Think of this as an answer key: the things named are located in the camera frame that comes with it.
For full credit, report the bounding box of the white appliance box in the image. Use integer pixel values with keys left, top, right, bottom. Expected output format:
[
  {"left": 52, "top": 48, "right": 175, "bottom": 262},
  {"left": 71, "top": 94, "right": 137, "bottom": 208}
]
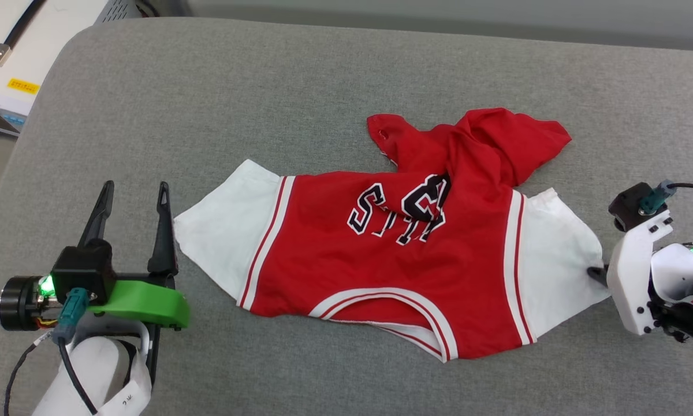
[{"left": 0, "top": 0, "right": 151, "bottom": 138}]

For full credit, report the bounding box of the red and white jersey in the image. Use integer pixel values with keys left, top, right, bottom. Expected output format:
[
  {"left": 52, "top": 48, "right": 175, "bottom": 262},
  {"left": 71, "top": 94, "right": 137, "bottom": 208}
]
[{"left": 173, "top": 107, "right": 613, "bottom": 363}]

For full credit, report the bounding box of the black strap with metal end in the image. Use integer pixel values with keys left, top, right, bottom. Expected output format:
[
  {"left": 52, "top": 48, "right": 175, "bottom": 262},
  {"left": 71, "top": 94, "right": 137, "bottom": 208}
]
[{"left": 0, "top": 0, "right": 48, "bottom": 66}]

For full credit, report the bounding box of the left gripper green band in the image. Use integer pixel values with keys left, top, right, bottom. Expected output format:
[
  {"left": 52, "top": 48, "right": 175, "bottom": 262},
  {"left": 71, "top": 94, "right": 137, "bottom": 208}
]
[{"left": 78, "top": 180, "right": 191, "bottom": 332}]

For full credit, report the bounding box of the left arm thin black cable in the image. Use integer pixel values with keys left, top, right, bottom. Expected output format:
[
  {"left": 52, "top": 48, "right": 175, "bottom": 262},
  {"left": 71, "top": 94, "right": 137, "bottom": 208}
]
[{"left": 3, "top": 289, "right": 100, "bottom": 416}]

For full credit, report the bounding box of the grey fabric sofa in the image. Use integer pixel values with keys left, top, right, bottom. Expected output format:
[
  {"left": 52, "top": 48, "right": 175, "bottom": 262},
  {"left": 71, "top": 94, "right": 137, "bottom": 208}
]
[{"left": 0, "top": 16, "right": 693, "bottom": 416}]

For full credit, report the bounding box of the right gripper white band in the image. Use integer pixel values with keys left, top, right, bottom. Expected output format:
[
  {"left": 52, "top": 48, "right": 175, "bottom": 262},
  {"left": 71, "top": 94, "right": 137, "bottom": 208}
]
[{"left": 587, "top": 209, "right": 674, "bottom": 336}]

